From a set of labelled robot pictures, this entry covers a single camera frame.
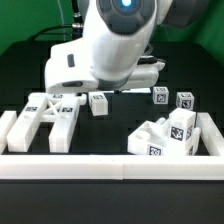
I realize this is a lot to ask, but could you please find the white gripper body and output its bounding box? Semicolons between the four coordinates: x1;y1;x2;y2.
45;38;165;94

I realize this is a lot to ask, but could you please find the white chair seat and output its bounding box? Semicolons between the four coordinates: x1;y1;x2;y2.
127;117;201;157

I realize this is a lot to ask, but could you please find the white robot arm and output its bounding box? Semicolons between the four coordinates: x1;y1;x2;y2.
45;0;209;94

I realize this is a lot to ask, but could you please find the white marker sheet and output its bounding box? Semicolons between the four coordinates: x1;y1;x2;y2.
114;88;151;94

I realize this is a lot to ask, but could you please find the small white marker cube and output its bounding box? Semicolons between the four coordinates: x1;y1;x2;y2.
153;86;169;104

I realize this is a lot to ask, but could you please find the right white marker cube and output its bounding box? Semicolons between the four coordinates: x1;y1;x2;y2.
176;92;194;110

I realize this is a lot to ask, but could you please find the white U-shaped fence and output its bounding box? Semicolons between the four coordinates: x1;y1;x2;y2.
0;113;224;180

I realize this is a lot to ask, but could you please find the black cable with connector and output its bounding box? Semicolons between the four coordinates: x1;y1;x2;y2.
27;0;86;42

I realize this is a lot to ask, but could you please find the white chair back frame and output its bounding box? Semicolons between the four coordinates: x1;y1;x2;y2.
6;93;87;153

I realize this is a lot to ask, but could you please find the thin grey cable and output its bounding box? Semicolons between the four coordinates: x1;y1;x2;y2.
55;0;66;42

